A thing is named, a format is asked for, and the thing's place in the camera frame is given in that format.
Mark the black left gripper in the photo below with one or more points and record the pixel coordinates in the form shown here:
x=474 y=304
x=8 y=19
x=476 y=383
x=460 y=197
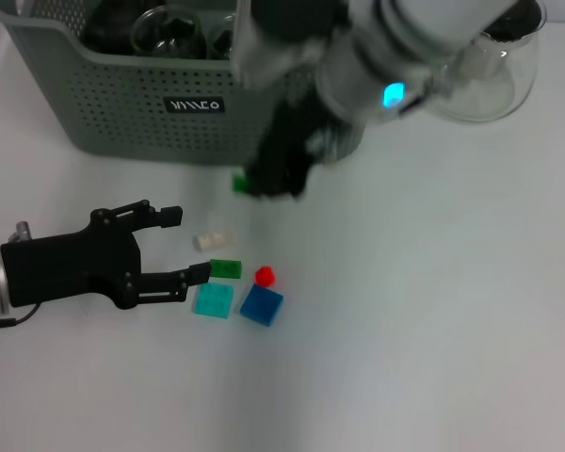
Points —
x=66 y=268

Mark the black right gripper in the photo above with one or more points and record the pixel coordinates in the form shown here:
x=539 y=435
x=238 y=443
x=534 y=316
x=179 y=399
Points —
x=292 y=141

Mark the green toy brick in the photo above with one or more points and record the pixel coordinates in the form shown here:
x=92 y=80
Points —
x=227 y=269
x=239 y=183

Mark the white toy brick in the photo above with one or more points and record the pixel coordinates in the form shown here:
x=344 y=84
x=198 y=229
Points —
x=213 y=239

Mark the cyan square toy brick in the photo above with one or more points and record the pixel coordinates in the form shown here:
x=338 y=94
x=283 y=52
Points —
x=213 y=300

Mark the blue square toy brick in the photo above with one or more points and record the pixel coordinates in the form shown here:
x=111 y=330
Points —
x=261 y=304

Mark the glass teacup with black sleeve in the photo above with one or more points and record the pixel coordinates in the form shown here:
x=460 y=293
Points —
x=167 y=35
x=221 y=40

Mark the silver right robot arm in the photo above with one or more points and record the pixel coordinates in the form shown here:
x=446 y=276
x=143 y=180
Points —
x=405 y=28

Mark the grey perforated storage bin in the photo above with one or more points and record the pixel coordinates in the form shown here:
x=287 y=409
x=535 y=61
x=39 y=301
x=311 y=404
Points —
x=122 y=117

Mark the small red toy brick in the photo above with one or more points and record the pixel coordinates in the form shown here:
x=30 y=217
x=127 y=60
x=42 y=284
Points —
x=265 y=276

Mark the clear glass flask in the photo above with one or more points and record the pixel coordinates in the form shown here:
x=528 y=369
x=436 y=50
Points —
x=489 y=89

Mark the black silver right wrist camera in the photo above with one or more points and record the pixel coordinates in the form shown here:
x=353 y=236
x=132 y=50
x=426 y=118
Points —
x=273 y=37

